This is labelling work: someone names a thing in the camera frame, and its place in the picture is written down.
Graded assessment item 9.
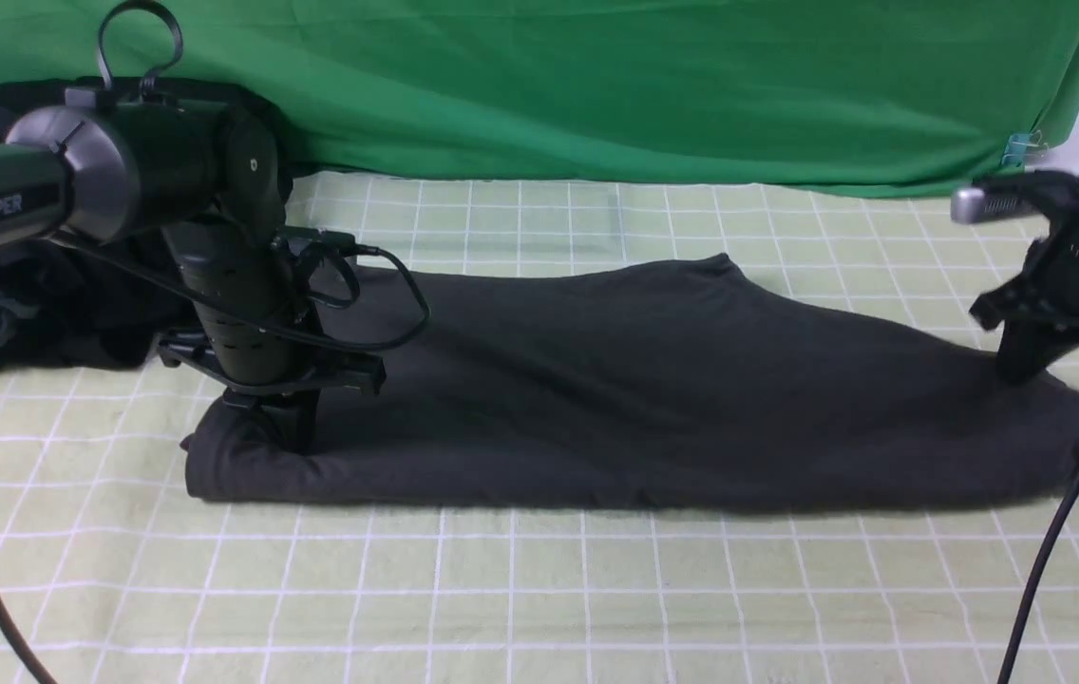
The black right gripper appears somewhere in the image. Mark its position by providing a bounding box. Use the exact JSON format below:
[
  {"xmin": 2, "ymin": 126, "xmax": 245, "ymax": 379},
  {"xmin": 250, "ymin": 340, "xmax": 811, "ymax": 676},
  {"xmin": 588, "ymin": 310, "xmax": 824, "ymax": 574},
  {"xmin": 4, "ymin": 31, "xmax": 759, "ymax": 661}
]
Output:
[{"xmin": 969, "ymin": 275, "xmax": 1079, "ymax": 386}]

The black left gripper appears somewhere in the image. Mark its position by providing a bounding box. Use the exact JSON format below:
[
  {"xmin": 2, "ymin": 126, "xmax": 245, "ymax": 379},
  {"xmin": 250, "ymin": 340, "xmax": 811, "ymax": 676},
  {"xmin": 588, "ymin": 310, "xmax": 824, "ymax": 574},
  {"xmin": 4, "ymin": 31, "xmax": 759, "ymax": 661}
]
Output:
[{"xmin": 156, "ymin": 331, "xmax": 385, "ymax": 453}]

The gray long-sleeved shirt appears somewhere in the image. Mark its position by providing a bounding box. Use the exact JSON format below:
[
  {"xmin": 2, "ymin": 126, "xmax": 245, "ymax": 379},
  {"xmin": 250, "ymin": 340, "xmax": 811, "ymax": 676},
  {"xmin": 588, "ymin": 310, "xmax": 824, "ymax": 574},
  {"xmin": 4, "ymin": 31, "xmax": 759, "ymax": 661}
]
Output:
[{"xmin": 185, "ymin": 255, "xmax": 1079, "ymax": 514}]

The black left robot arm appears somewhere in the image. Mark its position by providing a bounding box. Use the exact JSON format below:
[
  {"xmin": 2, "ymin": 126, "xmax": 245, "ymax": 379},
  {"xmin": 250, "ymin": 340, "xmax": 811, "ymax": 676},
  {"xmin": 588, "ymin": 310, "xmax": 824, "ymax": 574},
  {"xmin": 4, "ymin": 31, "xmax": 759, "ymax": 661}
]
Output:
[{"xmin": 0, "ymin": 88, "xmax": 385, "ymax": 447}]

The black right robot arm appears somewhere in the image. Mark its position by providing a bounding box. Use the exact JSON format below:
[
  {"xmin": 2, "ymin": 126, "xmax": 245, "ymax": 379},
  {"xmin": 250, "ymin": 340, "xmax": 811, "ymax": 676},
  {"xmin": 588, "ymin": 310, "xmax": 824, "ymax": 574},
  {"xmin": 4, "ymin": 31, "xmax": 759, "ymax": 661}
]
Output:
[{"xmin": 950, "ymin": 169, "xmax": 1079, "ymax": 384}]

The blue binder clip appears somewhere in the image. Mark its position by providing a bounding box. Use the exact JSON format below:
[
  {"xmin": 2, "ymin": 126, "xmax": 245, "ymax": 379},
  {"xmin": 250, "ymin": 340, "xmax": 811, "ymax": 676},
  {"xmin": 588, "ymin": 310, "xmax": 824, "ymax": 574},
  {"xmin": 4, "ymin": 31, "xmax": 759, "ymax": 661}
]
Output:
[{"xmin": 999, "ymin": 129, "xmax": 1051, "ymax": 169}]

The green checkered tablecloth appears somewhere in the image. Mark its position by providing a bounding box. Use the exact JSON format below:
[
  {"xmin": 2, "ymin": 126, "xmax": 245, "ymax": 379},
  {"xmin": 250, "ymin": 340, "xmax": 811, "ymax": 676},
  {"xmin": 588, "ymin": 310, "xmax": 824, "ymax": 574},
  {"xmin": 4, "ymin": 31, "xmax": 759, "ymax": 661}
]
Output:
[{"xmin": 0, "ymin": 173, "xmax": 1055, "ymax": 683}]

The pile of black clothes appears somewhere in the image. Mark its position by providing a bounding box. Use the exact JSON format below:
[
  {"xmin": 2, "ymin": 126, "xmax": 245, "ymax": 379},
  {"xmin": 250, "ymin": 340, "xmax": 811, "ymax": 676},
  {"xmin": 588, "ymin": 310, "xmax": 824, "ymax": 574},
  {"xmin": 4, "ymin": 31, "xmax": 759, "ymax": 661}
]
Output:
[{"xmin": 0, "ymin": 79, "xmax": 295, "ymax": 379}]

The green backdrop cloth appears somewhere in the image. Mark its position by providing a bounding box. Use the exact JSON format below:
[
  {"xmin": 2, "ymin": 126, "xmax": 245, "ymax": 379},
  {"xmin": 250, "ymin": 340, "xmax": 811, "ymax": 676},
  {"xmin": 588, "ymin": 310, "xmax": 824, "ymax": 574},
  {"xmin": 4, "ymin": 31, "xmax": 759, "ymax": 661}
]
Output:
[{"xmin": 0, "ymin": 0, "xmax": 1079, "ymax": 200}]

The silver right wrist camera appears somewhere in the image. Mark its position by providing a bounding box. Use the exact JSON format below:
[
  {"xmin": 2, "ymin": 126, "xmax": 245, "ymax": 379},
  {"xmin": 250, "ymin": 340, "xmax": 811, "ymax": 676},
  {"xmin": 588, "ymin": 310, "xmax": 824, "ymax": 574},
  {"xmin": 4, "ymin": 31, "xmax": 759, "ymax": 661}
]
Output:
[{"xmin": 950, "ymin": 169, "xmax": 1079, "ymax": 225}]

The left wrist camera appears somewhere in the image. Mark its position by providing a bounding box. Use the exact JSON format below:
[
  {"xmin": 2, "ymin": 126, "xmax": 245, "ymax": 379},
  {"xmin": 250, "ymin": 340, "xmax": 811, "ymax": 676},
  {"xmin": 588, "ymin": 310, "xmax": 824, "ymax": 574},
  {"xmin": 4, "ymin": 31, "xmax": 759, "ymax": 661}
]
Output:
[{"xmin": 277, "ymin": 225, "xmax": 360, "ymax": 258}]

